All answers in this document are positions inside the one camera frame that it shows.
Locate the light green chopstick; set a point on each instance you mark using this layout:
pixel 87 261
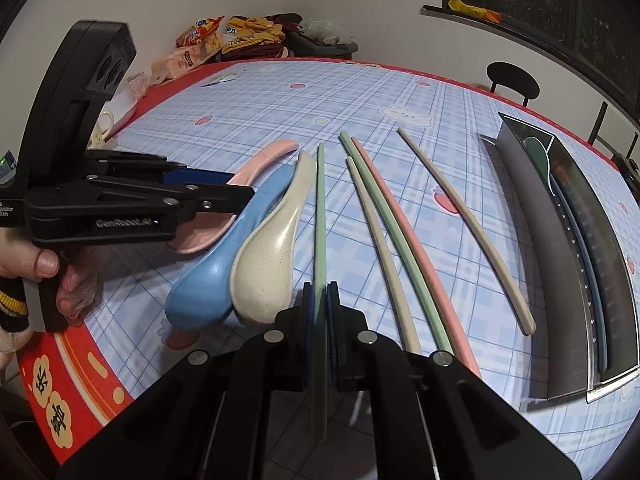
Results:
pixel 320 360

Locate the blue chopstick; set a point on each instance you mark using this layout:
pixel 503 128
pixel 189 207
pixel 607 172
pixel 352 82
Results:
pixel 593 292

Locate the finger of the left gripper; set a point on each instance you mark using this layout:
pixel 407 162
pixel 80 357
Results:
pixel 184 175
pixel 193 198

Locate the small paper card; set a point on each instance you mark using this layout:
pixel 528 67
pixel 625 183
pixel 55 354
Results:
pixel 221 78

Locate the blue spoon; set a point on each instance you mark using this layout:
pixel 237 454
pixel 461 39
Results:
pixel 202 296

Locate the pink spoon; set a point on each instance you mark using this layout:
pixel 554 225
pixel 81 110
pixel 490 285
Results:
pixel 208 227

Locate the mint green spoon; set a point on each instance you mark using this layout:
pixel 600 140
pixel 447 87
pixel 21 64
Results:
pixel 540 157

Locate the dark stool with bag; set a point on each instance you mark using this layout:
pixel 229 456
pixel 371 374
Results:
pixel 321 39

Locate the beige short chopstick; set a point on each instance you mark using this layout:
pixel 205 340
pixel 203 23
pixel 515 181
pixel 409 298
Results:
pixel 406 329

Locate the stainless steel utensil tray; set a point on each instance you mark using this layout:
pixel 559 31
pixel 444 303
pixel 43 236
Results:
pixel 573 367

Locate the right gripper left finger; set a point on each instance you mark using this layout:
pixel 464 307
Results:
pixel 306 326

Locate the pink chopstick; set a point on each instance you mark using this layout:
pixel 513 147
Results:
pixel 448 315

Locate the dark window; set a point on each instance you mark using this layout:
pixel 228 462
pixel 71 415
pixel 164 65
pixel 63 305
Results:
pixel 598 38

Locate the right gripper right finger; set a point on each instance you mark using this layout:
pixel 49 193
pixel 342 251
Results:
pixel 337 330

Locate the person's left hand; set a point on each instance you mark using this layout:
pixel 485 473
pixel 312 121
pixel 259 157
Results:
pixel 77 271

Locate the pink snack package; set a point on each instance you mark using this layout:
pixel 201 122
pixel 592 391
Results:
pixel 182 60

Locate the orange snack bag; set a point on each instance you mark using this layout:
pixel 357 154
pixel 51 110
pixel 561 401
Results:
pixel 198 32

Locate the black round chair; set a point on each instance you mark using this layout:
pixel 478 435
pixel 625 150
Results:
pixel 503 74

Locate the cream speckled spoon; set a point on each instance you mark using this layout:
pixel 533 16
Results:
pixel 261 279

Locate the yellow cartoon mug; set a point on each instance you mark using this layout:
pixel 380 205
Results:
pixel 101 136

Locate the yellow packet on windowsill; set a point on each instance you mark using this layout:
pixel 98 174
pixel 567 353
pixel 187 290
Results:
pixel 477 12

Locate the beige curved chopstick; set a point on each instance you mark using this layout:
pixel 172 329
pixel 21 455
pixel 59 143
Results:
pixel 513 292

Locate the black metal chair frame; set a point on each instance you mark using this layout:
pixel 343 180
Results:
pixel 612 135

